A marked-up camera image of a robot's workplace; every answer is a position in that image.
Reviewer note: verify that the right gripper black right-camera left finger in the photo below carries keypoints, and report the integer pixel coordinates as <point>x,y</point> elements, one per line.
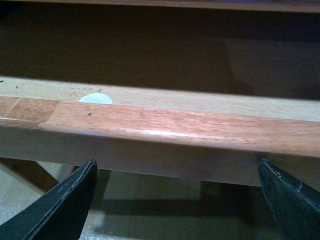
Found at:
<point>60,214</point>

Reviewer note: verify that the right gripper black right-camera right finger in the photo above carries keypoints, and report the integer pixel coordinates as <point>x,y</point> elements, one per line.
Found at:
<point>295,205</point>

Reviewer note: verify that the wooden keyboard tray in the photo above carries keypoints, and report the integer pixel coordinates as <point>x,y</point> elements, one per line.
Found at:
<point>192,135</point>

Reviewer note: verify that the wooden desk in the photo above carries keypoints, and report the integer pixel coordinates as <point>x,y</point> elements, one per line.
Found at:
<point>265,54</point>

